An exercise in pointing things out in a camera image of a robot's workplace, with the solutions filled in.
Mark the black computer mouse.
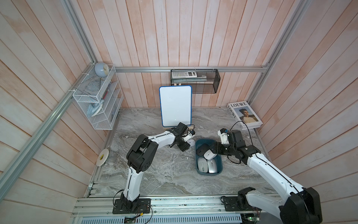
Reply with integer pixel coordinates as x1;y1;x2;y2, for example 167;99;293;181
196;144;210;157

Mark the aluminium front rail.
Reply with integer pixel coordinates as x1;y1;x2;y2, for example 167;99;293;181
70;194;284;224

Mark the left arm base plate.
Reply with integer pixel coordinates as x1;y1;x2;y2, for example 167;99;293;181
112;198;151;214

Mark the Loewe book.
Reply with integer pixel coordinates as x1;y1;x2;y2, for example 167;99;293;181
227;101;263;130

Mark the white wire shelf rack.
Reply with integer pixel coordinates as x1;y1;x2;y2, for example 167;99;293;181
73;64;124;130

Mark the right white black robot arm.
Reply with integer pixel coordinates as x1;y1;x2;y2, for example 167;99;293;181
209;128;323;224

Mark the silver computer mouse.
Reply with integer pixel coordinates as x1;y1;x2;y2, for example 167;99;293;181
207;159;218;174

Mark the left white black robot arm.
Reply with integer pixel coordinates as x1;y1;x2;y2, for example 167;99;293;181
121;123;195;203

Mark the blue-framed whiteboard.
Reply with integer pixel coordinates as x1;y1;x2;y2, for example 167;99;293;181
159;85;192;127

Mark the teal storage box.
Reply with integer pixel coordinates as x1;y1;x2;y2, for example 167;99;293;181
195;139;223;176

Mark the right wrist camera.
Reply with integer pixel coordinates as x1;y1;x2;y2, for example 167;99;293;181
218;128;229;144

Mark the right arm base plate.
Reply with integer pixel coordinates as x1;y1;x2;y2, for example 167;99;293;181
221;195;261;212

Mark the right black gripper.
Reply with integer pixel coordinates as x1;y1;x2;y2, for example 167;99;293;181
208;141;236;156

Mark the white calculator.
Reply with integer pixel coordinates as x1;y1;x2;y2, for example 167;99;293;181
171;71;197;79

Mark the white tape roll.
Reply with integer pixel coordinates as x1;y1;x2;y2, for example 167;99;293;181
96;148;110;167

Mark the white mouse with logo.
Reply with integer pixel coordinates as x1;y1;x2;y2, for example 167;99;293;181
203;149;217;160

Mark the black mesh wall basket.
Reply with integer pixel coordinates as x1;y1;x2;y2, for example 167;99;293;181
170;69;221;94

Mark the grey-white computer mouse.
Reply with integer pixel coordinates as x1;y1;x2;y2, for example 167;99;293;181
197;157;208;173

